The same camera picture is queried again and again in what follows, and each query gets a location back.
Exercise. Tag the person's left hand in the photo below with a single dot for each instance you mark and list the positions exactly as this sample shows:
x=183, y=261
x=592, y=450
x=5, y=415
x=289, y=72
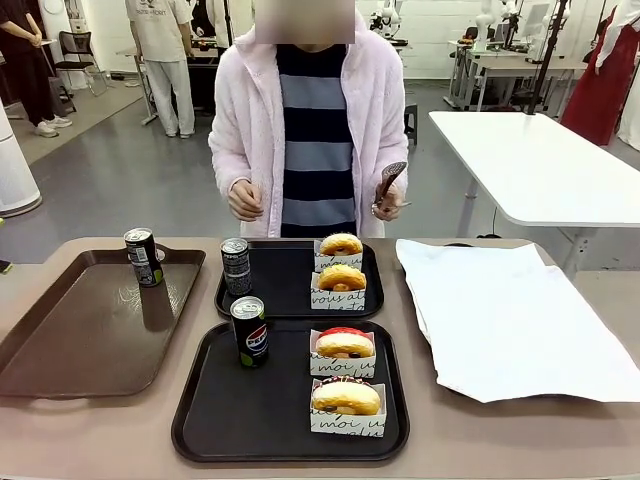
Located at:
x=390, y=205

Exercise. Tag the grey lab table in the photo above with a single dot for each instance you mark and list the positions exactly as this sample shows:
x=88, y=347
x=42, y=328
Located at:
x=505, y=67

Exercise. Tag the mannequin with red dress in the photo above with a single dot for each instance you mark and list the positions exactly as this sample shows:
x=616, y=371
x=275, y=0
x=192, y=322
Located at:
x=600, y=80

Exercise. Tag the red glazed donut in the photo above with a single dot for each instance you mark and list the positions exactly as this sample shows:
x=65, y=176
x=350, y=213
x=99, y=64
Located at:
x=344, y=342

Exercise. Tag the person in white clothes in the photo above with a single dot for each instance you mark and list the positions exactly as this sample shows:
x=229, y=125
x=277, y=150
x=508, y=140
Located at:
x=160, y=50

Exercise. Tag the black stool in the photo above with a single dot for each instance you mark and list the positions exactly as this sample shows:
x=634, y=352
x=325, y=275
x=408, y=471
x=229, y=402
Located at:
x=411, y=122

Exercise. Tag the person's left forearm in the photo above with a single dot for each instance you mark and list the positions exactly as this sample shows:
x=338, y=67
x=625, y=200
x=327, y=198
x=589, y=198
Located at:
x=390, y=145

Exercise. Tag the brown serving tongs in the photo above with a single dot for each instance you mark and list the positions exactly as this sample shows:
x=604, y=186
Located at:
x=392, y=172

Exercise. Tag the yellow crumb donut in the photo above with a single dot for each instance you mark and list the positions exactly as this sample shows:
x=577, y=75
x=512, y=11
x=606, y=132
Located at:
x=341, y=245
x=342, y=277

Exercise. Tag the black square tray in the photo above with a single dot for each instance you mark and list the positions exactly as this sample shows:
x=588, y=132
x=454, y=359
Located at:
x=260, y=410
x=285, y=280

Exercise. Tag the far donut in paper box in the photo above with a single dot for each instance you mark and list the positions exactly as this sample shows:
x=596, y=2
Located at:
x=340, y=264

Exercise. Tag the person's right hand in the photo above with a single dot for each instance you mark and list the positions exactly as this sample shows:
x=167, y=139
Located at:
x=245, y=200

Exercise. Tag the donut in paper box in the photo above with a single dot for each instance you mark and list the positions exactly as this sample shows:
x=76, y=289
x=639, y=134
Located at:
x=340, y=264
x=347, y=425
x=340, y=300
x=342, y=367

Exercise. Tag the black tripod pole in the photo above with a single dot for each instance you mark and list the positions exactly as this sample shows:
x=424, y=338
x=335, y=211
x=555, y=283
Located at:
x=545, y=65

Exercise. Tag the black tray under paper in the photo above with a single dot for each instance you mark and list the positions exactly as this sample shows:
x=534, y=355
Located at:
x=457, y=244

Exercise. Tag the black Pepsi can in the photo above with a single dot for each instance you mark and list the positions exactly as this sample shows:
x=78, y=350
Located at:
x=145, y=260
x=250, y=335
x=236, y=270

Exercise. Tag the brown plastic tray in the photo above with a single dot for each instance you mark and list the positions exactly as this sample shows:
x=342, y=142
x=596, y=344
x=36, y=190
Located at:
x=90, y=330

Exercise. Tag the white paper sheet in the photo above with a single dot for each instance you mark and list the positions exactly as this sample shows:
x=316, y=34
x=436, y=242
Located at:
x=500, y=320

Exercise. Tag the person in black clothes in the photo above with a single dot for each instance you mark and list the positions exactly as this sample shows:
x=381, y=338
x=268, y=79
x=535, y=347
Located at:
x=25, y=60

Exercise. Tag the black phone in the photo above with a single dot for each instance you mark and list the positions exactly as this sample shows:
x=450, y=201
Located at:
x=4, y=266

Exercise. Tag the white cylindrical appliance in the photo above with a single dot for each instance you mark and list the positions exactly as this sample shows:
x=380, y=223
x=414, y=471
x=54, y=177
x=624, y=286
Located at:
x=15, y=170

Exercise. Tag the chocolate sprinkled donut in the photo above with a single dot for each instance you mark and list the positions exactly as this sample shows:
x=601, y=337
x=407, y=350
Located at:
x=345, y=397

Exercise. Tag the nearest donut in paper box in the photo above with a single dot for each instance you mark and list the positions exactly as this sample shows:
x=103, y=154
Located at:
x=347, y=425

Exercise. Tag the black office chair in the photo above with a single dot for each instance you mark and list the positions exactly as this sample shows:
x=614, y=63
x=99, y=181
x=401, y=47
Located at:
x=75, y=50

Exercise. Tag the person in pink fleece jacket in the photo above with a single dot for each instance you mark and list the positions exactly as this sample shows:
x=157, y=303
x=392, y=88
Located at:
x=315, y=150

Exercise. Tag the person's right forearm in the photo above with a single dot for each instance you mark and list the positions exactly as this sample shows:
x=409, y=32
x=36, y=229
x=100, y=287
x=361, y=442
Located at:
x=232, y=155

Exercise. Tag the white table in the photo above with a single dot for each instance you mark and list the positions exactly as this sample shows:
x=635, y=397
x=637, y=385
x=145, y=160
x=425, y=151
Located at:
x=535, y=165

